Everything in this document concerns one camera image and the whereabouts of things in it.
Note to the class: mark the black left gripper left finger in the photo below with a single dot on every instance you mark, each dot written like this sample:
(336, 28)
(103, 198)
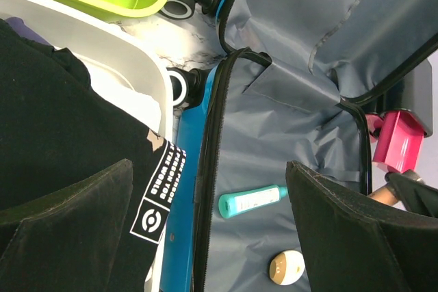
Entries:
(67, 240)

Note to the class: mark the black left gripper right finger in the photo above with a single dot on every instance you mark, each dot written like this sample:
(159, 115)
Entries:
(351, 242)

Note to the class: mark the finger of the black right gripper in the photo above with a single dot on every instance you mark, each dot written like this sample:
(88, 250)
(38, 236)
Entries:
(413, 192)

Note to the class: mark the brown foundation tube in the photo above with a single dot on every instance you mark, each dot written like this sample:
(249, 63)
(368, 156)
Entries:
(383, 194)

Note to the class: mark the black bag with pink trim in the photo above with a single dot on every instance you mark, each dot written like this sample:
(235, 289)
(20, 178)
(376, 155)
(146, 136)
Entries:
(400, 120)

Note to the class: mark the black garment with label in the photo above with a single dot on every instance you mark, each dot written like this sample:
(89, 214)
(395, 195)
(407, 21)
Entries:
(57, 131)

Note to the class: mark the blue fish print suitcase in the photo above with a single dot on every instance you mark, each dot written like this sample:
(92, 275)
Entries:
(292, 86)

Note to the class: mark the purple garment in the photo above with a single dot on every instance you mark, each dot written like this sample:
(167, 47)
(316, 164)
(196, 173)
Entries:
(19, 26)

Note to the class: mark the white towel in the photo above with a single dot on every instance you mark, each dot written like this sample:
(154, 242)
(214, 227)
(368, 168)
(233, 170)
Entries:
(114, 88)

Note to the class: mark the teal tube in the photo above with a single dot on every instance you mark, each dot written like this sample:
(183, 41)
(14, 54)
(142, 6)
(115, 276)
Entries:
(233, 204)

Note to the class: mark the white rectangular tray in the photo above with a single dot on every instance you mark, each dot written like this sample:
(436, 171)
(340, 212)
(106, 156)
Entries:
(66, 28)

